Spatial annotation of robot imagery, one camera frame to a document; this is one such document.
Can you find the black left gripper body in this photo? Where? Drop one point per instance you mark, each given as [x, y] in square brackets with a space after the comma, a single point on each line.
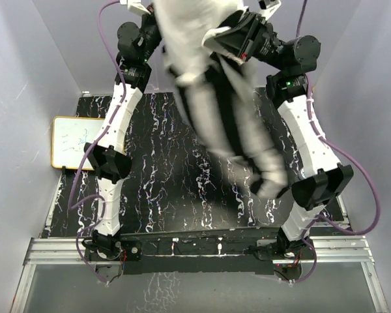
[152, 34]

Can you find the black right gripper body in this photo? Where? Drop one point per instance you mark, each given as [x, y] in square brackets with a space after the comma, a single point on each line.
[260, 42]

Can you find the white pillow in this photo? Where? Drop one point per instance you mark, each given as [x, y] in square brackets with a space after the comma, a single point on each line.
[183, 25]

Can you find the black white striped pillowcase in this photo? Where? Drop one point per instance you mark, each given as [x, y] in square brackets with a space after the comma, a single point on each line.
[219, 106]

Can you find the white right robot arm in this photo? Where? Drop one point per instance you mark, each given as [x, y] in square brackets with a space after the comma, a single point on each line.
[324, 176]

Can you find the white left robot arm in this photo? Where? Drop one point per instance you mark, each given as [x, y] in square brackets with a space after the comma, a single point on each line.
[106, 155]

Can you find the yellow framed whiteboard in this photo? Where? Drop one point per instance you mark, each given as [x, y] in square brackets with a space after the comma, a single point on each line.
[69, 136]

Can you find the aluminium table frame rail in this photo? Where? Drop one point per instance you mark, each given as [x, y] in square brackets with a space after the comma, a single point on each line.
[198, 252]

